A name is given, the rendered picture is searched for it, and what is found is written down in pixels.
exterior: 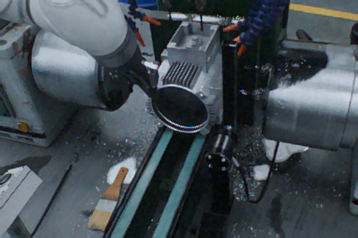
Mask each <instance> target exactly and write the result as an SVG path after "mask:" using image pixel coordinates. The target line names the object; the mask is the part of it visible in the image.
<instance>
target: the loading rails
mask: <svg viewBox="0 0 358 238"><path fill-rule="evenodd" d="M211 127H212V129H211V130H210V133H208V134H206V135H204V136H203V135H202V134H201V133H199V132H197V135H196V136H195V133H194V134H193V136H192V135H191V134H190V135H188V134H187V136H185V133H184V134H183V136H182V134H180V135H179V132H178V131H177V134H176V131H174V132H173V131H172V130H171V131H169V127H167V126H166V125H164V126H162V127H159V129H158V131H157V133H156V135H155V137H154V139H153V141H152V143H151V145H150V146H149V148H148V150H147V153H146V154H145V155H144V157H143V160H142V161H141V163H140V165H139V167H138V168H137V171H136V172H135V175H134V176H133V179H132V180H131V182H130V184H129V187H128V188H127V190H126V192H125V194H124V196H123V198H122V199H121V202H120V204H119V205H118V206H117V210H116V211H115V213H114V214H113V216H112V218H111V220H110V222H109V224H108V227H107V228H106V229H105V231H104V233H103V236H102V237H101V238H144V236H145V234H146V231H147V229H148V226H149V224H150V221H151V220H152V217H153V216H154V213H155V211H156V208H157V206H158V203H159V202H160V199H163V200H167V201H168V202H167V203H166V206H165V208H164V211H163V213H162V215H161V218H160V220H159V222H158V225H157V227H156V230H155V232H154V233H153V236H152V238H195V235H196V234H197V230H198V228H199V226H197V225H192V224H191V223H192V221H193V217H194V215H195V212H196V210H197V206H198V204H199V201H200V198H201V195H202V193H203V190H208V191H212V190H213V180H212V176H210V175H209V166H208V165H207V164H206V162H205V154H206V151H207V150H208V149H209V147H210V145H211V143H212V136H213V134H214V132H215V131H216V130H217V129H223V120H222V122H221V124H214V126H211ZM185 143H186V144H190V145H191V148H190V150H189V153H188V154H187V157H186V158H185V162H184V164H183V166H182V168H181V171H180V174H179V175H178V178H177V180H172V179H170V177H171V175H172V173H173V170H174V168H175V166H176V163H177V160H178V159H179V158H180V155H181V151H182V150H183V147H184V146H185Z"/></svg>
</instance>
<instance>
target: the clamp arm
mask: <svg viewBox="0 0 358 238"><path fill-rule="evenodd" d="M237 53H238V41H236V40H223V42H222V44H221V54H222V73H221V80H222V105H223V129H229V128H230V129H231V131H232V130H233V132H234V133H237Z"/></svg>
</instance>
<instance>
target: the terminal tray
mask: <svg viewBox="0 0 358 238"><path fill-rule="evenodd" d="M185 23H187V25H184V24H185ZM212 26H215V28H212ZM172 43H173V44H174V45H173V46H172V45H171V44H172ZM201 47H204V49H203V50H202V49H201ZM220 47H221V45H220V32H219V26H218V25H213V24H203V31H201V24H200V23H196V22H182V23H181V25H180V27H179V28H178V29H177V32H176V33H175V34H174V35H173V37H172V39H171V41H170V42H169V44H168V45H167V51H168V60H169V67H170V66H171V65H172V63H173V62H174V64H175V63H176V61H177V64H178V62H179V61H181V63H182V62H183V61H184V64H185V63H186V61H187V64H189V63H190V62H191V66H192V64H193V62H194V65H195V66H196V65H197V64H198V69H199V67H200V66H201V70H202V72H205V73H209V70H210V67H211V68H212V64H213V62H214V58H215V59H216V56H217V54H218V48H220Z"/></svg>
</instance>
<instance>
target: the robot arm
mask: <svg viewBox="0 0 358 238"><path fill-rule="evenodd" d="M0 19H2V20H8V21H10V22H16V23H18V24H22V23H26V24H29V25H32V26H38V27H40V28H43V29H44V30H48V31H49V32H50V33H52V34H54V35H57V37H59V38H61V39H62V40H64V41H66V42H68V43H69V44H71V45H72V46H77V47H78V48H79V49H82V50H84V51H86V52H87V53H88V54H89V55H91V57H93V59H95V61H97V63H99V64H100V65H101V66H102V67H105V68H106V69H109V71H112V72H113V73H115V74H116V75H117V76H118V77H120V78H121V79H123V80H124V81H125V82H127V83H131V82H133V83H134V84H135V85H138V86H139V87H140V88H141V89H142V90H143V91H144V92H145V94H146V95H147V96H148V97H152V98H155V95H156V93H157V84H158V79H159V75H158V67H159V65H160V62H158V61H155V62H150V63H149V62H147V59H146V58H145V57H143V56H141V49H140V48H139V45H138V44H137V38H136V36H135V34H134V32H133V30H132V29H131V28H130V26H129V24H128V22H127V21H126V19H124V13H123V11H122V8H121V7H120V4H119V2H118V1H117V0H0ZM146 68H147V69H146Z"/></svg>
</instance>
